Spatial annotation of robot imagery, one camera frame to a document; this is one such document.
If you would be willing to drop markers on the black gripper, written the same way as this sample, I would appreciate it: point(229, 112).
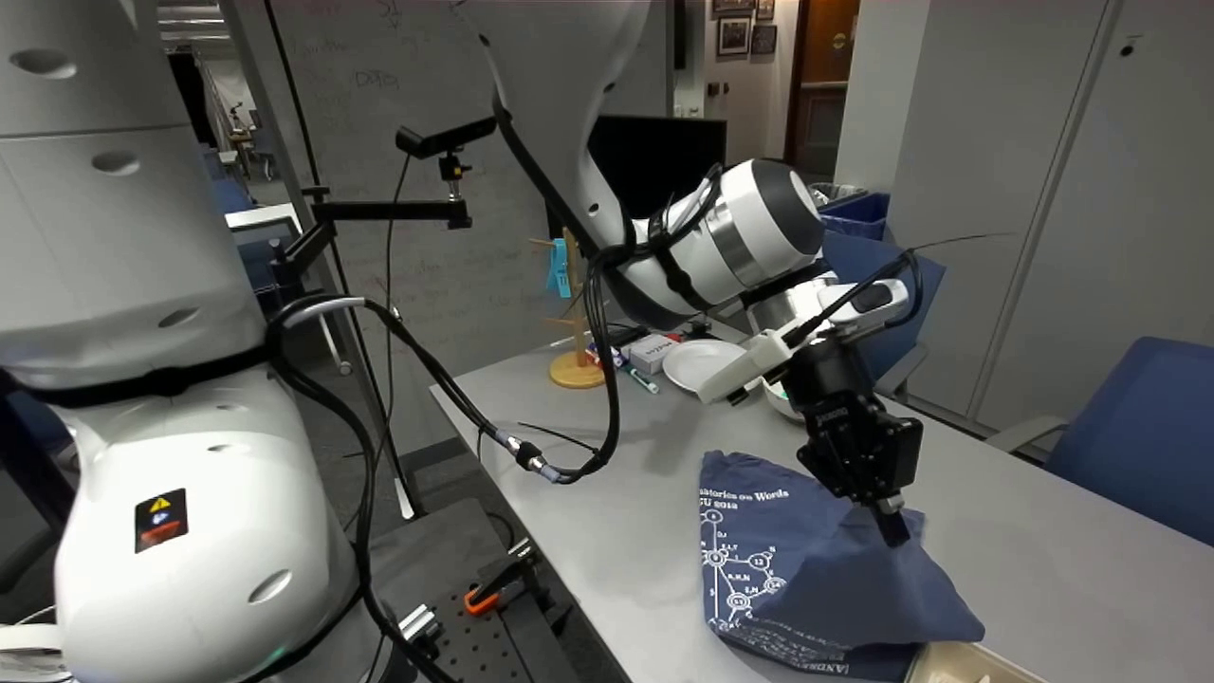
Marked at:
point(854, 431)

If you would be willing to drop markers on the blue office chair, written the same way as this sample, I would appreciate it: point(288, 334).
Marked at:
point(1141, 431)
point(898, 291)

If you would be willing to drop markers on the blue recycling bin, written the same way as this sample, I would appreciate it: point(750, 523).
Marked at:
point(860, 213)

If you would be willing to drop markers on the black camera on boom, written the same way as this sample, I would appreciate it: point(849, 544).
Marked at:
point(443, 133)

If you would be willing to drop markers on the framed wall picture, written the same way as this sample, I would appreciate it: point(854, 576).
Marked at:
point(730, 37)
point(764, 41)

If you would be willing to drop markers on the brown wooden door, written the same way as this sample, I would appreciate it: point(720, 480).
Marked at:
point(822, 78)

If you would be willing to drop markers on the beige tray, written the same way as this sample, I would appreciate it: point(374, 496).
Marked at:
point(973, 667)

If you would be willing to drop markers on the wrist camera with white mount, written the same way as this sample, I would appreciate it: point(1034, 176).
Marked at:
point(747, 365)

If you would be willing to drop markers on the grey metal cabinet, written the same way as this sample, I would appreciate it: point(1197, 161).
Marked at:
point(1087, 190)

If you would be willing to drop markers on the blue shirt with white print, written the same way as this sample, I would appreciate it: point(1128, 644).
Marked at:
point(822, 594)

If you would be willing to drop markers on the white plate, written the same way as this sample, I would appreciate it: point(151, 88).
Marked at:
point(697, 365)

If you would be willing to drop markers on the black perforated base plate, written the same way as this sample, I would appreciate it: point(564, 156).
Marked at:
point(480, 647)

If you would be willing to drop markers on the black monitor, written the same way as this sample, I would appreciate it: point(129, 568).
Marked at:
point(659, 156)

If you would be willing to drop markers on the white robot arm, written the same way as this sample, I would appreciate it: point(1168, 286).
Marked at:
point(191, 544)

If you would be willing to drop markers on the orange black clamp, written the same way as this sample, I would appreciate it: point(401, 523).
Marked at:
point(484, 599)

